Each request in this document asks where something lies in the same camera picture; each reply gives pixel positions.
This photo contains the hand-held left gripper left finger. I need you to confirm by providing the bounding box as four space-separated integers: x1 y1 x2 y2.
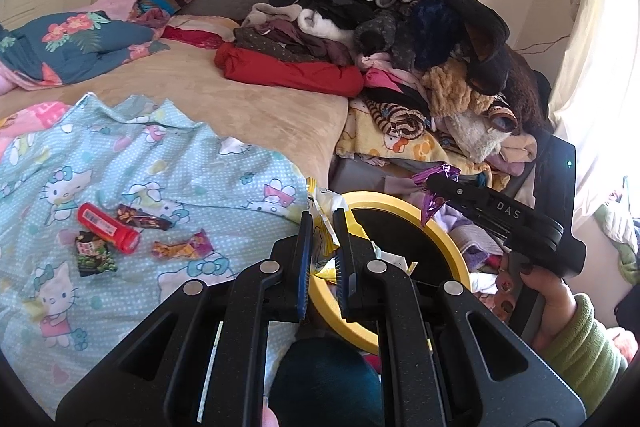
55 209 314 427

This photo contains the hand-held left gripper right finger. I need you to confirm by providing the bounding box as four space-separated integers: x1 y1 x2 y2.
332 207 588 427

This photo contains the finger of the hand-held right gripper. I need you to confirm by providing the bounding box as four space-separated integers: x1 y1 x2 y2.
425 175 494 210
447 202 511 241

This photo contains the purple foil wrapper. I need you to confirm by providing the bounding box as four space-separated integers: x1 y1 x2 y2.
412 162 462 229

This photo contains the yellow white snack wrapper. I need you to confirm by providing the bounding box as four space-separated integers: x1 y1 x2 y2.
305 178 352 284

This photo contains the yellow rimmed black bin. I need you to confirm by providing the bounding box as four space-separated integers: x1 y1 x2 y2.
307 192 472 356

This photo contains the person's right forearm green sleeve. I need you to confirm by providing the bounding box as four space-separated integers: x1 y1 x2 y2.
534 292 629 414

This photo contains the person's right hand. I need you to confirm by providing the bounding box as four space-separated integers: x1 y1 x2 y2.
494 254 577 349

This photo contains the lavender garment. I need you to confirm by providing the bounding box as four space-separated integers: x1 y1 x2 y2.
439 206 507 269

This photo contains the white fleece garment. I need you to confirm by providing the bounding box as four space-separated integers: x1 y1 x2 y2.
439 106 502 164

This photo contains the green white cloth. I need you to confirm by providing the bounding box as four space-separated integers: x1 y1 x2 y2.
594 176 640 286

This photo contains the yellow cartoon print blanket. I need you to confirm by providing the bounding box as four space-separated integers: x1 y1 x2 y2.
334 98 512 188

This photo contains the brown striped knit garment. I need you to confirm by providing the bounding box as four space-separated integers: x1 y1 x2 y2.
366 98 432 141

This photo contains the tan fuzzy garment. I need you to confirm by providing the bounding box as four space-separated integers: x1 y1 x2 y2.
421 56 497 118

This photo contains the person's teal trouser leg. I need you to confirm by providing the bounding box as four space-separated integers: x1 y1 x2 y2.
269 336 384 427

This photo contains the brown plush garment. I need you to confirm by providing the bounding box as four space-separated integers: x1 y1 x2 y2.
469 41 552 134

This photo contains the orange pink snack wrapper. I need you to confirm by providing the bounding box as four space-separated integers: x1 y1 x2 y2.
151 228 216 261

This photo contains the pink garment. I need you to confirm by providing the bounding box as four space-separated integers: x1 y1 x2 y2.
356 51 427 94

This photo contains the white curtain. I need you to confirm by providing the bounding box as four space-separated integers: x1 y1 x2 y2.
546 0 640 234

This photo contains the tan bed blanket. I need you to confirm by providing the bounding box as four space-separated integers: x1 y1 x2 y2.
0 13 349 178

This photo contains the long dark snack wrapper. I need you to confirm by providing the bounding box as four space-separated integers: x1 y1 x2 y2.
115 203 174 231

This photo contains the dark blue fuzzy garment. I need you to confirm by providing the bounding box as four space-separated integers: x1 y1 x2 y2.
409 0 472 68

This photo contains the grey speckled fleece garment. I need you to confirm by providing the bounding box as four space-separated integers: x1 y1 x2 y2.
351 11 427 64

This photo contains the black fleece garment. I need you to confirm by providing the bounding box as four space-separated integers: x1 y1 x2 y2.
424 0 512 94

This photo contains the red jacket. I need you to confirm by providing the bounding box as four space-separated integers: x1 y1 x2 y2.
214 41 366 98

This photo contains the red plastic bottle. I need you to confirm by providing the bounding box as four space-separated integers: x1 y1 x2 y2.
76 201 142 255

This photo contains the green black snack packet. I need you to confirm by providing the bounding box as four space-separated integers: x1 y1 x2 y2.
74 230 119 279

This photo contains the light blue cat print blanket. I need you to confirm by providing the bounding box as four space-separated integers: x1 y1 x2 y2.
0 92 314 419

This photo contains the brown dotted garment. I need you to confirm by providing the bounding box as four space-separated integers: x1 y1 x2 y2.
231 26 352 64

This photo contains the red patterned cloth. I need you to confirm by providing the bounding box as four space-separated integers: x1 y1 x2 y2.
161 23 224 51

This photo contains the beige garment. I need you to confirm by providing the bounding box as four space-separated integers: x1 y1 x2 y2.
239 1 307 34

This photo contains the pink cartoon print blanket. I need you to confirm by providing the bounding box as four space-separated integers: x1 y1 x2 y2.
0 101 72 158

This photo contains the pink purple cloth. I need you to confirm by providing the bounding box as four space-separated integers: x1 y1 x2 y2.
74 0 169 28

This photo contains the blue floral quilt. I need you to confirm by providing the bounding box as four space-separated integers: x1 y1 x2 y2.
0 9 172 94

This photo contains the thin red cable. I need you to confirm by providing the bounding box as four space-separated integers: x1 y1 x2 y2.
509 31 572 56

